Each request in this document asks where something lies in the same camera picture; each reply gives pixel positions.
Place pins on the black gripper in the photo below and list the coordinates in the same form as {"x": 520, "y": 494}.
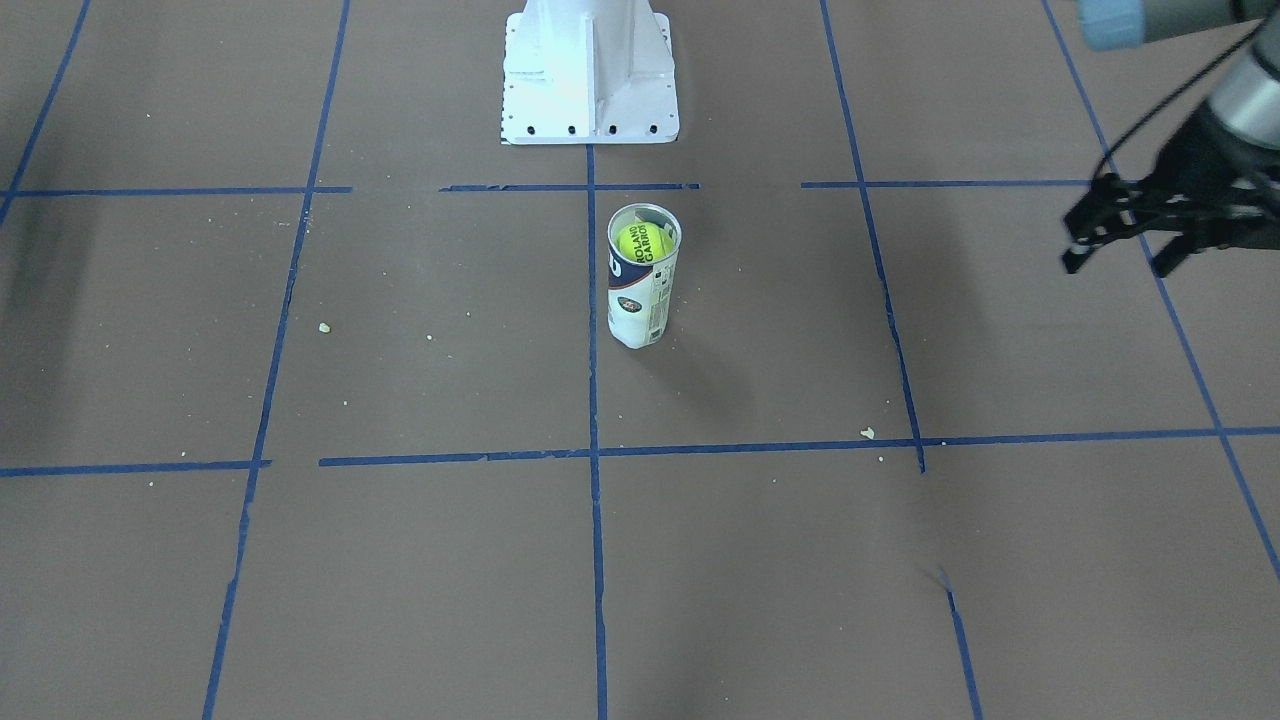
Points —
{"x": 1207, "y": 153}

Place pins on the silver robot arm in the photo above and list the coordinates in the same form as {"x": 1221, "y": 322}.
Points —
{"x": 1246, "y": 92}

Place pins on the white tennis ball can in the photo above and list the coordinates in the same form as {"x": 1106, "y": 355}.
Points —
{"x": 639, "y": 295}

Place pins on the brown paper table cover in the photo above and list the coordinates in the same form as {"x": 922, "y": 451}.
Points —
{"x": 311, "y": 408}

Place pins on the white camera stand pole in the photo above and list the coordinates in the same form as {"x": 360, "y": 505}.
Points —
{"x": 588, "y": 73}

